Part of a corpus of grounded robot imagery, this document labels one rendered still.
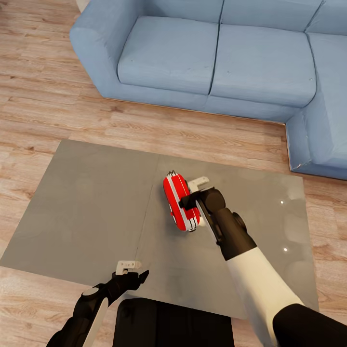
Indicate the radio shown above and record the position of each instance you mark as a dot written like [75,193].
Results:
[175,187]

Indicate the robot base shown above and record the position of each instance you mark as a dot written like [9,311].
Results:
[143,322]

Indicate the coffee table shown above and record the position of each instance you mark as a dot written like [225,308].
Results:
[96,205]

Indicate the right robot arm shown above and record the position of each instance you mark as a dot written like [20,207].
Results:
[277,316]

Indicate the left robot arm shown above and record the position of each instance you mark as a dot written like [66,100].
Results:
[81,329]

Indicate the sofa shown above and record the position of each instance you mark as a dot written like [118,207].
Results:
[276,61]

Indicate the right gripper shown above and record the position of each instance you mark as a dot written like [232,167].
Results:
[187,202]

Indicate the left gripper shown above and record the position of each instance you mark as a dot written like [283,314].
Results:
[130,281]

